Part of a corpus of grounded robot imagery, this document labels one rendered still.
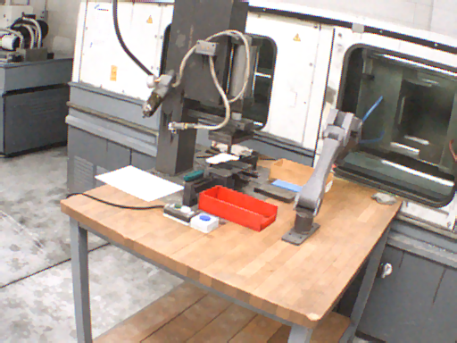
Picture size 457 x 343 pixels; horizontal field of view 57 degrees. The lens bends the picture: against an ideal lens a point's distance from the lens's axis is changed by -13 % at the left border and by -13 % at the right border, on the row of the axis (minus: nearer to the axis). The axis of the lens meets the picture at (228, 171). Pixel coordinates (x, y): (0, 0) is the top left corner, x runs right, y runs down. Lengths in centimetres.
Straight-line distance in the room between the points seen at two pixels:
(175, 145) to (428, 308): 148
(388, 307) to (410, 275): 23
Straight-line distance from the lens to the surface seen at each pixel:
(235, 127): 181
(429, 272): 236
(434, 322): 248
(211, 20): 181
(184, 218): 158
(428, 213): 223
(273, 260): 145
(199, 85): 185
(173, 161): 198
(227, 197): 177
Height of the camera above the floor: 160
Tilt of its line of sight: 19 degrees down
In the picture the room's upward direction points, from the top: 8 degrees clockwise
